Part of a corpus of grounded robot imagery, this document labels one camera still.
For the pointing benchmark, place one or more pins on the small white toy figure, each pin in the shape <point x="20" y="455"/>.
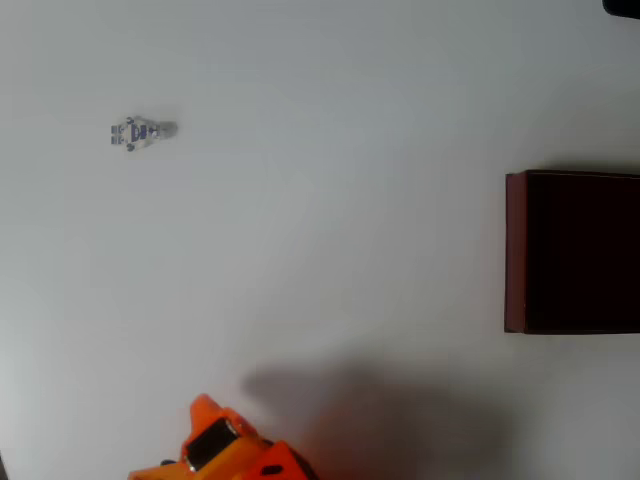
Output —
<point x="142" y="132"/>

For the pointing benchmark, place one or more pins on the black object at corner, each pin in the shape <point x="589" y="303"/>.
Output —
<point x="622" y="7"/>

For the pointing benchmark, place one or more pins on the dark red cardboard box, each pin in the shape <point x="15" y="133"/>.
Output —
<point x="580" y="250"/>

